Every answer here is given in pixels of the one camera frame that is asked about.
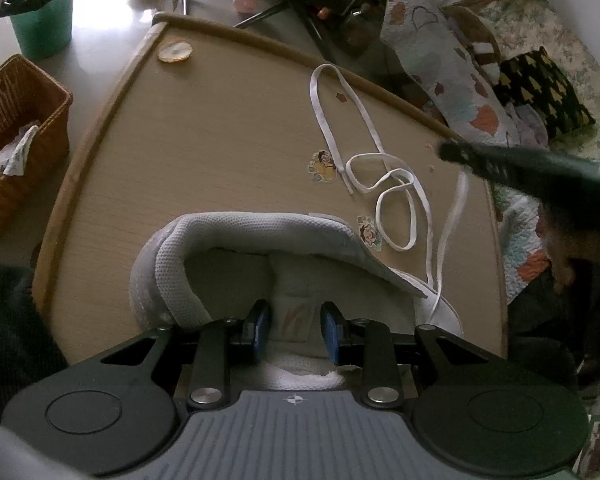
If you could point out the lavender cloth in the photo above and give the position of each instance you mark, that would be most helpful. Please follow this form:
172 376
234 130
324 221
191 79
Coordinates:
527 125

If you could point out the patchwork quilt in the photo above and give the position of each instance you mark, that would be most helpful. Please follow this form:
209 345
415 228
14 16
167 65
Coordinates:
430 35

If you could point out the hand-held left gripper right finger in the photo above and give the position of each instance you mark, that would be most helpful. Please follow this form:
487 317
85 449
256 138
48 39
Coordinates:
332 332

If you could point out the white crumpled cloth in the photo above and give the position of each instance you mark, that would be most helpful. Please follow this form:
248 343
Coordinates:
17 152

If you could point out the wicker basket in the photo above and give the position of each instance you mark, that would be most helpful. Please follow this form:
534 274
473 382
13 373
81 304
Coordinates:
10 200

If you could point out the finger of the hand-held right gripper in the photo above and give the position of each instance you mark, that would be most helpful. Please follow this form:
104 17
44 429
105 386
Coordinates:
505 165

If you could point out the white shoelace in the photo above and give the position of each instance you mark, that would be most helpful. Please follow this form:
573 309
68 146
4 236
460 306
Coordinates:
449 225

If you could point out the round amber disc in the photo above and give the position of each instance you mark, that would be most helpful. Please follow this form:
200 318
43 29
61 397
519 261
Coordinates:
175 51

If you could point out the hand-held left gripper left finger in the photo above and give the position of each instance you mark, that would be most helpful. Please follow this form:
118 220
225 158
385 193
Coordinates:
257 330

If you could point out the black gold-print cushion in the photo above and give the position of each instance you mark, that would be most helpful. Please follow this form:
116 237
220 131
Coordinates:
540 95

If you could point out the white sneaker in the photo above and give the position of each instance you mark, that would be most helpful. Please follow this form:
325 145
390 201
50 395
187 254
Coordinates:
180 260

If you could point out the green trash bin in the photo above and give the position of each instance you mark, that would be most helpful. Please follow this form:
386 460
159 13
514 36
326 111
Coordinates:
42 25

